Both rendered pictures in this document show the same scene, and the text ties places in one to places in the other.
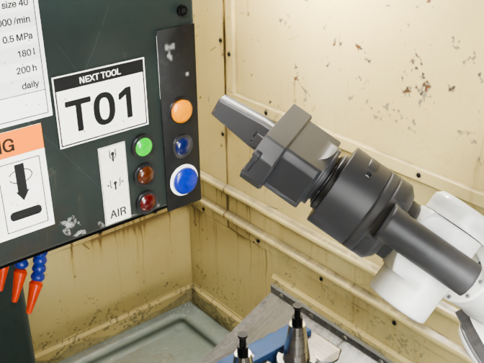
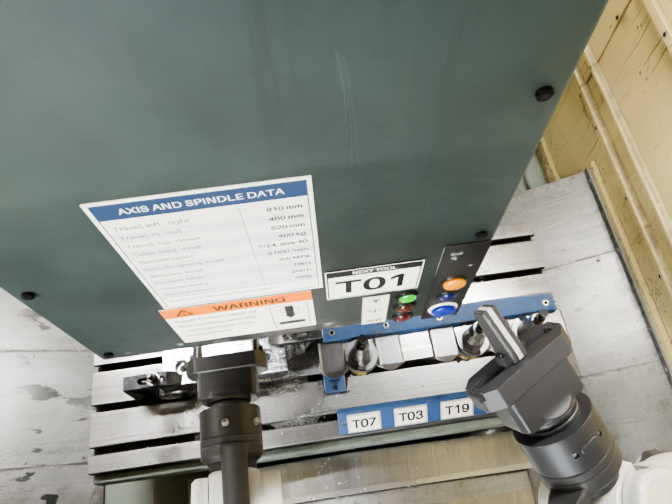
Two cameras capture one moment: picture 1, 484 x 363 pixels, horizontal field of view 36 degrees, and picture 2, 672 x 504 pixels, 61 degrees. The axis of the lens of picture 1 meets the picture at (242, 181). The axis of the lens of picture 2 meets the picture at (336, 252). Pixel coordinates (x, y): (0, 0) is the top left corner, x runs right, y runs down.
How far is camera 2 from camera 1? 54 cm
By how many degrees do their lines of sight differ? 43
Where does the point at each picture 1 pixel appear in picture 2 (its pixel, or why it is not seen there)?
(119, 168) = (381, 305)
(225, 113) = (483, 323)
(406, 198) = (599, 488)
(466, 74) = not seen: outside the picture
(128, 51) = (409, 256)
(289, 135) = (525, 387)
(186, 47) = (476, 253)
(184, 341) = not seen: hidden behind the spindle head
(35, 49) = (311, 261)
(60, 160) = (326, 303)
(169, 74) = (450, 266)
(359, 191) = (557, 463)
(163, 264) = not seen: hidden behind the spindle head
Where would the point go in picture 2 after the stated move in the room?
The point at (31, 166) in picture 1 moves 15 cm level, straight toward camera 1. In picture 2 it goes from (299, 306) to (258, 447)
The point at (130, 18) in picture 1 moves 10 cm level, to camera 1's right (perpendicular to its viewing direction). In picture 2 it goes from (417, 241) to (521, 293)
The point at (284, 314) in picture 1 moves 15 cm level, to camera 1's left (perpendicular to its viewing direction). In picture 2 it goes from (582, 198) to (535, 177)
